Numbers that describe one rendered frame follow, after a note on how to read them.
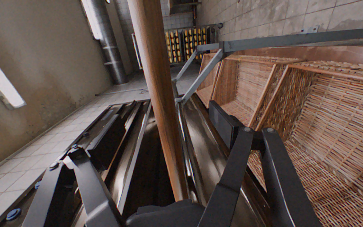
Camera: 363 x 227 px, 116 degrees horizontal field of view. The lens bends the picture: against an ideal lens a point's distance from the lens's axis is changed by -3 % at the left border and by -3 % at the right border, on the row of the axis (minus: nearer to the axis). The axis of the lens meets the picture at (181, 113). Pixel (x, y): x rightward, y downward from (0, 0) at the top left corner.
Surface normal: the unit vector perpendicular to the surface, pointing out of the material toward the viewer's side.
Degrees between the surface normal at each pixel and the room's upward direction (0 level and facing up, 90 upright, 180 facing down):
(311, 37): 90
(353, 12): 0
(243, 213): 70
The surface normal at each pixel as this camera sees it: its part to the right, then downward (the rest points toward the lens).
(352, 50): -0.99, 0.15
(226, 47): 0.11, 0.46
